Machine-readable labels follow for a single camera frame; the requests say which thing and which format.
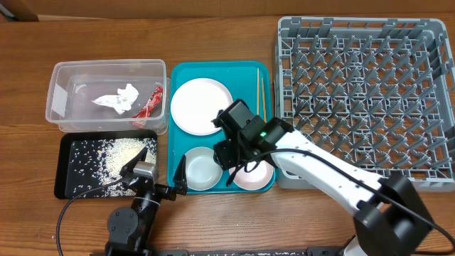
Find grey dish rack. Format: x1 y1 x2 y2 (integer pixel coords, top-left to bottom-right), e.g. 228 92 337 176
273 16 454 192

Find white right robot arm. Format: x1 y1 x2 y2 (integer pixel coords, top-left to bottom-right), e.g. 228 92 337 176
213 113 436 255

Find scattered rice grains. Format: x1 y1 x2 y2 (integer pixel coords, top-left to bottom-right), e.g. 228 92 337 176
65 138 156 198

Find red wrapper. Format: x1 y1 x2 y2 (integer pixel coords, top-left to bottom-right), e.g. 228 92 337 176
132 85 164 129

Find white napkin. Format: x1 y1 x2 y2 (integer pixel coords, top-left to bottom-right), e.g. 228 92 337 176
92 83 139 114

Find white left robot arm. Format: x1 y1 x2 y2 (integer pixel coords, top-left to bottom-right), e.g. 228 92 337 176
105 148 188 255

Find large white plate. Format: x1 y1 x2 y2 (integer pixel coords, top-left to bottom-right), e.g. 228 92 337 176
171 78 233 136

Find clear plastic bin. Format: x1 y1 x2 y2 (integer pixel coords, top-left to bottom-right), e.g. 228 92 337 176
45 59 170 135

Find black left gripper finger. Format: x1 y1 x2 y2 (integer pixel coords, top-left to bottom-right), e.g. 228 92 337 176
119 147 147 176
173 154 188 195

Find small white plate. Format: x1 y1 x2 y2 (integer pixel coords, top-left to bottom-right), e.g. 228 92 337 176
230 161 275 192

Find black tray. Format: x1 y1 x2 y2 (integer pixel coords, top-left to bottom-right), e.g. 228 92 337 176
54 130 157 199

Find grey bowl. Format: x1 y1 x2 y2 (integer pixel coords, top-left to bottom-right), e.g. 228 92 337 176
185 146 223 191

